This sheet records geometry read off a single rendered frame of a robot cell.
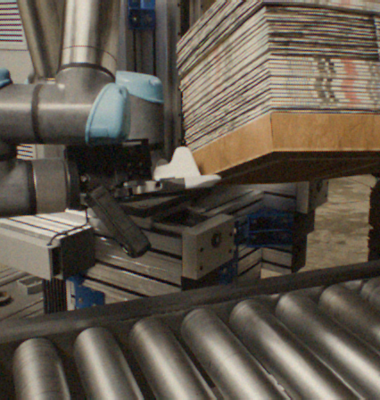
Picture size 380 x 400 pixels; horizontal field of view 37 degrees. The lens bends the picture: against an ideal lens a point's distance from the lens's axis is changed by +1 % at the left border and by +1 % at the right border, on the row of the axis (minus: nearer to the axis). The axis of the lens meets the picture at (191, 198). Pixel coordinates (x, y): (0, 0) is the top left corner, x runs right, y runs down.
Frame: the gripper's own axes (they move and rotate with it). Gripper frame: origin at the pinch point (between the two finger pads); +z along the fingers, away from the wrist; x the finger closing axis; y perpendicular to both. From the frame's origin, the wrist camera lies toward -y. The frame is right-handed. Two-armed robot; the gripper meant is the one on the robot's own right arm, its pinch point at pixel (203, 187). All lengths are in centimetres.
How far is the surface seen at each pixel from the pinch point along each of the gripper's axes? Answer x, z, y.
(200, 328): -15.2, -8.6, -17.8
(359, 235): 202, 169, -16
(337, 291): -13.2, 11.5, -16.6
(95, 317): -9.9, -19.6, -15.2
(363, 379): -27.5, 3.8, -23.7
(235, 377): -24.5, -8.6, -21.6
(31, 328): -9.8, -26.8, -15.2
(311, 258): 182, 124, -24
